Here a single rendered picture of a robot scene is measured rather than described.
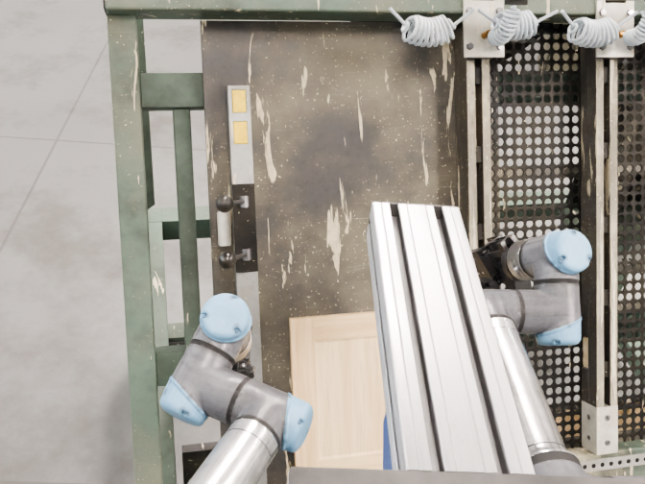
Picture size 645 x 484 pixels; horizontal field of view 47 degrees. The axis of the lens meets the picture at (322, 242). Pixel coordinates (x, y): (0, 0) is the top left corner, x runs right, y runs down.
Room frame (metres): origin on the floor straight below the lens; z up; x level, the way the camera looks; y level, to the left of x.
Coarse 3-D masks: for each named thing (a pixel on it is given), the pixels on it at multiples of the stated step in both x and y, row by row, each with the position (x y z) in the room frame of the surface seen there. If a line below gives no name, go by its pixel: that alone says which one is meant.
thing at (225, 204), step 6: (222, 198) 1.26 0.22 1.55; (228, 198) 1.27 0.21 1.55; (240, 198) 1.35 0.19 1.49; (246, 198) 1.35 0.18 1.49; (216, 204) 1.26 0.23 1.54; (222, 204) 1.25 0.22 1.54; (228, 204) 1.26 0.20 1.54; (234, 204) 1.30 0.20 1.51; (240, 204) 1.33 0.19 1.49; (246, 204) 1.34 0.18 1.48; (222, 210) 1.25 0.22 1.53; (228, 210) 1.25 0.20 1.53
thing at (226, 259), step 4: (224, 252) 1.21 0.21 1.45; (228, 252) 1.21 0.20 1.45; (244, 252) 1.28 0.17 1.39; (248, 252) 1.29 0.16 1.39; (220, 256) 1.20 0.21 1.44; (224, 256) 1.19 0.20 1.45; (228, 256) 1.20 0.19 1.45; (232, 256) 1.20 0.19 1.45; (236, 256) 1.24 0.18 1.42; (240, 256) 1.25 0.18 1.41; (244, 256) 1.27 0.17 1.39; (248, 256) 1.28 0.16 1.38; (220, 260) 1.19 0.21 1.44; (224, 260) 1.19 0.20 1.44; (228, 260) 1.19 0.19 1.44; (232, 260) 1.19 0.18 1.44; (220, 264) 1.19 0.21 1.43; (224, 264) 1.19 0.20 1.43; (228, 264) 1.19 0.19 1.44; (232, 264) 1.19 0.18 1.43; (228, 268) 1.19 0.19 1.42
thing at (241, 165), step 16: (240, 112) 1.47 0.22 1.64; (240, 144) 1.43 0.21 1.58; (240, 160) 1.41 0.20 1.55; (240, 176) 1.39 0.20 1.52; (256, 272) 1.28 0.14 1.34; (240, 288) 1.25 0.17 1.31; (256, 288) 1.26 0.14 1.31; (256, 304) 1.24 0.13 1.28; (256, 320) 1.22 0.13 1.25; (256, 336) 1.20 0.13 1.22; (256, 352) 1.18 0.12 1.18; (256, 368) 1.16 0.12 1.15
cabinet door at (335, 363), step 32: (320, 320) 1.27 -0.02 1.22; (352, 320) 1.29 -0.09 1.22; (320, 352) 1.23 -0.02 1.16; (352, 352) 1.25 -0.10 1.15; (320, 384) 1.19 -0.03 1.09; (352, 384) 1.20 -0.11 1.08; (320, 416) 1.14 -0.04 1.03; (352, 416) 1.16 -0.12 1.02; (384, 416) 1.18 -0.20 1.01; (320, 448) 1.10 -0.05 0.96; (352, 448) 1.12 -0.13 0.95
